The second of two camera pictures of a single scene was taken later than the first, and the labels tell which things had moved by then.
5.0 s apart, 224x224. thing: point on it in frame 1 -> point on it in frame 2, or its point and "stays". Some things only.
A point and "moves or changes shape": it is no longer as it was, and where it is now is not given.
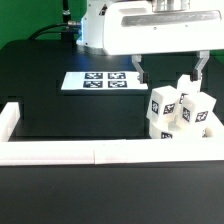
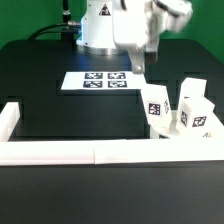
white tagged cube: [186, 86] moves or changes shape
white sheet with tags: [102, 80] stays
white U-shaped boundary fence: [29, 153] stays
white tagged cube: [196, 111] moves or changes shape
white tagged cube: [162, 104] moves or changes shape
